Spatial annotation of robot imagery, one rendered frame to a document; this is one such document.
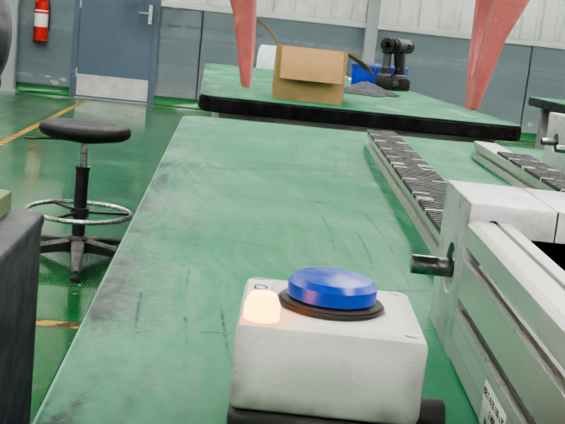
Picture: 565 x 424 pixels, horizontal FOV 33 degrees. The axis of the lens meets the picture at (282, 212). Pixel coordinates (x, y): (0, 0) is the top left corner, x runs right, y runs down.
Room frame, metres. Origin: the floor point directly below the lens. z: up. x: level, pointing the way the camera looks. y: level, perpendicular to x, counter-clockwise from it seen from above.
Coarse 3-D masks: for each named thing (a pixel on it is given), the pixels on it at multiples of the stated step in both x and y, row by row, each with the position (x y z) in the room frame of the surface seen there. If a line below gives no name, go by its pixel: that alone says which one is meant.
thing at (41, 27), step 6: (36, 0) 11.21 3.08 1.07; (42, 0) 11.19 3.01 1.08; (36, 6) 11.18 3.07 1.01; (42, 6) 11.17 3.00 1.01; (48, 6) 11.23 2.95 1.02; (36, 12) 11.18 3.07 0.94; (42, 12) 11.17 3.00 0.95; (48, 12) 11.24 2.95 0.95; (36, 18) 11.18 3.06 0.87; (42, 18) 11.17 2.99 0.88; (48, 18) 11.25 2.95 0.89; (36, 24) 11.17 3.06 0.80; (42, 24) 11.17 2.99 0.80; (48, 24) 11.23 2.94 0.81; (36, 30) 11.17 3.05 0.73; (42, 30) 11.18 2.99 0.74; (48, 30) 11.22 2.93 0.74; (36, 36) 11.17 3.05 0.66; (42, 36) 11.18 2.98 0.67; (42, 42) 11.18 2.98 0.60
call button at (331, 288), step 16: (304, 272) 0.42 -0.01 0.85; (320, 272) 0.42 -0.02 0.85; (336, 272) 0.42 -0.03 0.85; (352, 272) 0.43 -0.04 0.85; (288, 288) 0.41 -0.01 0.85; (304, 288) 0.40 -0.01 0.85; (320, 288) 0.40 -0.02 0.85; (336, 288) 0.40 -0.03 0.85; (352, 288) 0.40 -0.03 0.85; (368, 288) 0.40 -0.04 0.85; (320, 304) 0.39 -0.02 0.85; (336, 304) 0.39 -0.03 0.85; (352, 304) 0.40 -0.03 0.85; (368, 304) 0.40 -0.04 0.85
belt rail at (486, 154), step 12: (480, 144) 1.64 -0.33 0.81; (492, 144) 1.67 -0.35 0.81; (480, 156) 1.62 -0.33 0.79; (492, 156) 1.52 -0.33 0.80; (492, 168) 1.51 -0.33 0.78; (504, 168) 1.45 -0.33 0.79; (516, 168) 1.35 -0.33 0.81; (504, 180) 1.42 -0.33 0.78; (516, 180) 1.34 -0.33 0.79; (528, 180) 1.28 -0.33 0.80
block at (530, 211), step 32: (448, 192) 0.61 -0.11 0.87; (480, 192) 0.58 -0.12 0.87; (512, 192) 0.60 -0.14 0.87; (544, 192) 0.61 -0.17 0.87; (448, 224) 0.60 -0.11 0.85; (512, 224) 0.53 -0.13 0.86; (544, 224) 0.53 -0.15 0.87; (416, 256) 0.57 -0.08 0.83; (448, 256) 0.59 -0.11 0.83; (448, 288) 0.58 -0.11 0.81; (448, 320) 0.55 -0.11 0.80; (448, 352) 0.54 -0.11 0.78
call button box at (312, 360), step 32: (256, 288) 0.43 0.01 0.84; (288, 320) 0.38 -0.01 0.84; (320, 320) 0.39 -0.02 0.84; (352, 320) 0.39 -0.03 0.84; (384, 320) 0.40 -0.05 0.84; (416, 320) 0.41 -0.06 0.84; (256, 352) 0.37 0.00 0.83; (288, 352) 0.37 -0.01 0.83; (320, 352) 0.37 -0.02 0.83; (352, 352) 0.37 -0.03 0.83; (384, 352) 0.37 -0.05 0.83; (416, 352) 0.37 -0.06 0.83; (256, 384) 0.37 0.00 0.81; (288, 384) 0.37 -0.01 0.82; (320, 384) 0.37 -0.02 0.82; (352, 384) 0.37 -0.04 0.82; (384, 384) 0.37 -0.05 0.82; (416, 384) 0.37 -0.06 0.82; (256, 416) 0.37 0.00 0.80; (288, 416) 0.38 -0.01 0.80; (320, 416) 0.37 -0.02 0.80; (352, 416) 0.37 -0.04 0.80; (384, 416) 0.37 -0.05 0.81; (416, 416) 0.37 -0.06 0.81
